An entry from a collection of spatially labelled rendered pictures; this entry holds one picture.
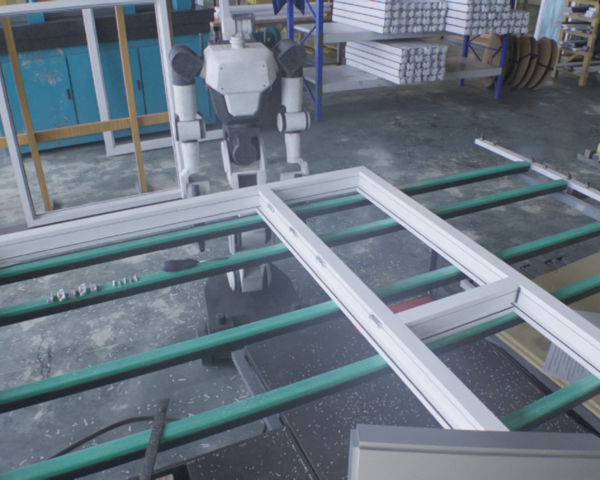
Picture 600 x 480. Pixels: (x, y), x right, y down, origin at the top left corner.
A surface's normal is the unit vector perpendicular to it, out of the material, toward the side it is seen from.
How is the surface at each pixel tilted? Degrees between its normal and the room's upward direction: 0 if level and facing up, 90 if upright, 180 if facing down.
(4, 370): 0
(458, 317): 90
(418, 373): 90
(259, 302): 0
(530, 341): 0
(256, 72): 90
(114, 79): 90
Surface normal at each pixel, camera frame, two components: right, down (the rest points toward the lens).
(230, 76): 0.26, 0.48
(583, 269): 0.00, -0.87
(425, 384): -0.91, 0.21
